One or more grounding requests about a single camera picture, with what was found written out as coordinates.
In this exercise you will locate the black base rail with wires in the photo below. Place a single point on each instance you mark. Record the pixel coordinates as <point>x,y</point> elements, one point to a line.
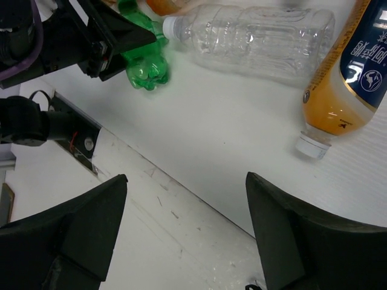
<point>83,141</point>

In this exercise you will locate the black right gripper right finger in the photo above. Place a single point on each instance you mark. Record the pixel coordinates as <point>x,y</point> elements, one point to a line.
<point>304,247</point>

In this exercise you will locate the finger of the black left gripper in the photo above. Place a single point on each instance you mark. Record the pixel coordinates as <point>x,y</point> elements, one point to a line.
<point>119,34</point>
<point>116,66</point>

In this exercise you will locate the clear bottle blue white cap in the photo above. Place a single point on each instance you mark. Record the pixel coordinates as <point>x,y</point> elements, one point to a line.
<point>284,44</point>

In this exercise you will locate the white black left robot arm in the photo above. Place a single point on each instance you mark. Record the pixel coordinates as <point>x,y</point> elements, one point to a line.
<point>31,48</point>

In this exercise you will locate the green Sprite plastic bottle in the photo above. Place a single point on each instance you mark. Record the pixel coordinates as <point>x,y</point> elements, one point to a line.
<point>146,67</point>

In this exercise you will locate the clear bottle orange flower label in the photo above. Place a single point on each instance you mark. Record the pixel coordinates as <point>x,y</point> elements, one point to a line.
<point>167,7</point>

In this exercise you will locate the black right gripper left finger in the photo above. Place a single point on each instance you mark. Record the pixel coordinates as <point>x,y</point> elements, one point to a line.
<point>68,246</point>

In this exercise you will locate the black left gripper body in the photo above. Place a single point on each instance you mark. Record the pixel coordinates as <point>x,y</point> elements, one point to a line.
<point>32,47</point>

